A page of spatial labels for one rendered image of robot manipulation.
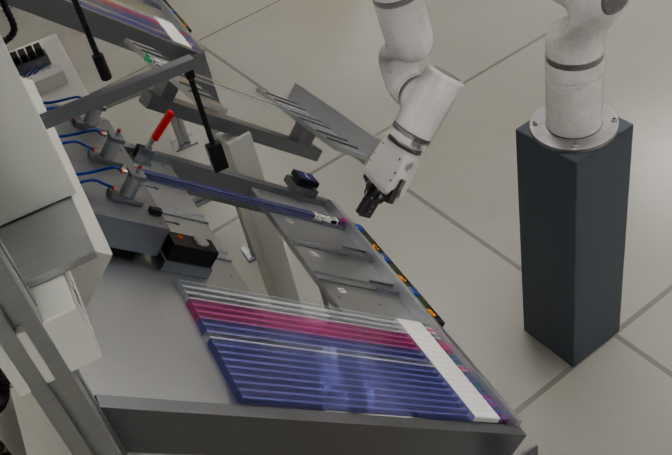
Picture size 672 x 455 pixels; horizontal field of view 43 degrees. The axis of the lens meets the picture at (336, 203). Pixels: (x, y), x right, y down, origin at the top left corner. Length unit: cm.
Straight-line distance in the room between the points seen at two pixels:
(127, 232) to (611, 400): 147
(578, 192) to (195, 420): 117
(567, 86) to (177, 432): 115
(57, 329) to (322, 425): 42
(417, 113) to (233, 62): 222
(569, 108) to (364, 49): 193
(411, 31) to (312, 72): 208
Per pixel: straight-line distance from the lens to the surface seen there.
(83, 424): 90
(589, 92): 186
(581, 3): 169
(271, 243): 207
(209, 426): 101
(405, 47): 156
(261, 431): 106
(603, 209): 206
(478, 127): 315
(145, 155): 155
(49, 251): 84
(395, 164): 169
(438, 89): 165
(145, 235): 122
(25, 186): 88
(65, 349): 81
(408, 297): 158
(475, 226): 276
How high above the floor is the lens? 189
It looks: 40 degrees down
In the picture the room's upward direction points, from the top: 13 degrees counter-clockwise
